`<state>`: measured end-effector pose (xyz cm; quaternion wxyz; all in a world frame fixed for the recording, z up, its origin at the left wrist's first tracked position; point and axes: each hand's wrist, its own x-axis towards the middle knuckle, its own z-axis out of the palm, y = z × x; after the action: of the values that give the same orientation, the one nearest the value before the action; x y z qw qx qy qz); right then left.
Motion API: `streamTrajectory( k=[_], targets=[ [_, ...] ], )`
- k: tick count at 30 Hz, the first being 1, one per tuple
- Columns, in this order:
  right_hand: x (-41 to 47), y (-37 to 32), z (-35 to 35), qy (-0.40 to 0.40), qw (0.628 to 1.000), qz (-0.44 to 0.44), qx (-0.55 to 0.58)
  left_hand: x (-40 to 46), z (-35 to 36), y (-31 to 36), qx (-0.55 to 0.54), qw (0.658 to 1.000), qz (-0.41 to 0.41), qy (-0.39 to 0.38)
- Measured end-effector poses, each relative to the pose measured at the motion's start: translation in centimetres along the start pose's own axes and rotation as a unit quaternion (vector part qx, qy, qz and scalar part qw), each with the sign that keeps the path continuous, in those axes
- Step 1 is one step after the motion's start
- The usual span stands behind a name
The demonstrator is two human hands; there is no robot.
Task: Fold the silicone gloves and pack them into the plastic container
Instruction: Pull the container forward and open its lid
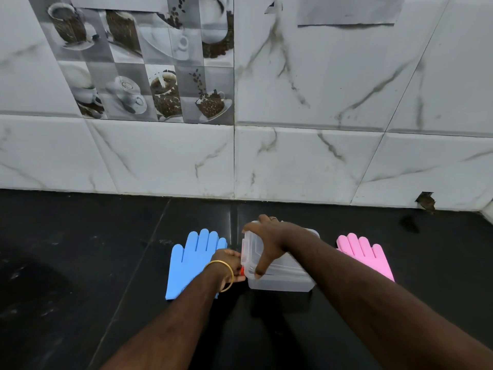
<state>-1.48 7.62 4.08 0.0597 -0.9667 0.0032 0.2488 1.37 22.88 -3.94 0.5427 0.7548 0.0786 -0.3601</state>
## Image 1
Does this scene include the person's right hand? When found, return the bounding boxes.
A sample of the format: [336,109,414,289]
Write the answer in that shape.
[241,214,309,281]

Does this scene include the person's left hand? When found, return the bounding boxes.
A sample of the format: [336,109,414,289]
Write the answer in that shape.
[207,248,247,285]

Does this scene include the transparent plastic box red latches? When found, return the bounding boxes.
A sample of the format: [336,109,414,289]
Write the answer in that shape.
[239,220,321,293]

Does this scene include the pink rubber glove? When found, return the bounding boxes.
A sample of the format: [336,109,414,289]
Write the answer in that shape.
[336,233,395,283]

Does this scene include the person's left forearm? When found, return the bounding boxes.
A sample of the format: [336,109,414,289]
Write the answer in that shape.
[100,264,234,370]

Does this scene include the person's right forearm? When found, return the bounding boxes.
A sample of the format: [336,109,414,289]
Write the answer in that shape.
[289,229,493,370]

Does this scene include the gold bangle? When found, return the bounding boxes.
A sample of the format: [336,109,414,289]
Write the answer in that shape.
[203,260,235,293]

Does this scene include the grey paper sheet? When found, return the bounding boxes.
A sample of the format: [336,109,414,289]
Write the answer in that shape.
[296,0,406,27]

